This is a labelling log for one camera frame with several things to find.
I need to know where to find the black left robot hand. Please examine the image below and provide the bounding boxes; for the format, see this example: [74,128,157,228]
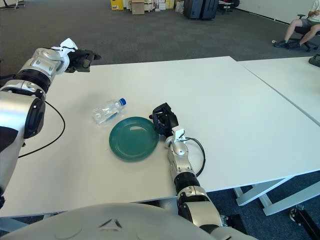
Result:
[66,49,102,74]

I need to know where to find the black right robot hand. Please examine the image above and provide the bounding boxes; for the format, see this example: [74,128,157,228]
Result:
[149,101,180,138]

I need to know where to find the clear water bottle blue cap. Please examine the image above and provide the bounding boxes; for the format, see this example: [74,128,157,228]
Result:
[91,97,127,126]

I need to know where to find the green round plate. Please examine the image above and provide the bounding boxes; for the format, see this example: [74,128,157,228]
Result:
[108,116,160,162]

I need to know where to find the yellow box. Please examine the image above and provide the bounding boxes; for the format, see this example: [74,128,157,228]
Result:
[109,0,125,11]

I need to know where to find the black office chair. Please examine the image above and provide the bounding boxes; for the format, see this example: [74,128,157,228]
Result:
[0,74,16,85]

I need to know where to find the brown cardboard box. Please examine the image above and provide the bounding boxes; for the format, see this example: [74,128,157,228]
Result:
[130,0,146,15]

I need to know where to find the stack of white boxes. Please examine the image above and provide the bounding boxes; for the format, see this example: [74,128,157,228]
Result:
[144,0,176,12]

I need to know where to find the dark blue suitcase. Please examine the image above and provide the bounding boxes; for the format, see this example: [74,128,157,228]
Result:
[184,0,204,20]

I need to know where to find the black suitcase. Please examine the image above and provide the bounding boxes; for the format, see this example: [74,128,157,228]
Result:
[201,0,219,20]

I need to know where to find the grey robot torso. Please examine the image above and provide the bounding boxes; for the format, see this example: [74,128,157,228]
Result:
[0,202,258,240]

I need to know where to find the black floor base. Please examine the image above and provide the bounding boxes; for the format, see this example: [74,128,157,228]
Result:
[221,214,250,236]

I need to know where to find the black and red chair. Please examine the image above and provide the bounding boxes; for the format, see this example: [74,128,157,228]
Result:
[218,0,241,14]

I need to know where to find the seated person in shorts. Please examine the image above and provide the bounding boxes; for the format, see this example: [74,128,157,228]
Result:
[273,0,320,48]

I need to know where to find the black device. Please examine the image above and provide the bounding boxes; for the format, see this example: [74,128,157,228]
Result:
[308,53,320,67]

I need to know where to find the black swivel chair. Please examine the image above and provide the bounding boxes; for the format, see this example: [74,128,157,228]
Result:
[286,13,320,52]

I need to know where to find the black stand with caster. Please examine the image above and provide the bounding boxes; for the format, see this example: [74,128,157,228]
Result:
[288,203,320,240]

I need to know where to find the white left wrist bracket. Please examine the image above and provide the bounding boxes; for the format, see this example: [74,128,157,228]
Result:
[51,37,79,57]

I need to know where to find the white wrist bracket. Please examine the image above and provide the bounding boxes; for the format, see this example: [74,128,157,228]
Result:
[173,128,187,142]
[51,37,79,57]

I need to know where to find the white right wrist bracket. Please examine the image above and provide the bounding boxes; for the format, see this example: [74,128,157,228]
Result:
[173,128,187,142]

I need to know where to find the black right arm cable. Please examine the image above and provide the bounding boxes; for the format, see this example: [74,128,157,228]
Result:
[184,136,206,177]

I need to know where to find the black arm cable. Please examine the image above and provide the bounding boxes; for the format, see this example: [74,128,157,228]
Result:
[18,101,66,158]
[184,136,206,177]

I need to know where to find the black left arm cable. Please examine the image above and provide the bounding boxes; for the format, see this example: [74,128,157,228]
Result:
[18,101,66,158]

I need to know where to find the white metal floor frame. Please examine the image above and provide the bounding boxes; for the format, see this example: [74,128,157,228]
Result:
[0,0,26,10]

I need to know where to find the white table leg frame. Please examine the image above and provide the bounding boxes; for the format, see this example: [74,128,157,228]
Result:
[233,171,320,216]
[0,211,66,233]

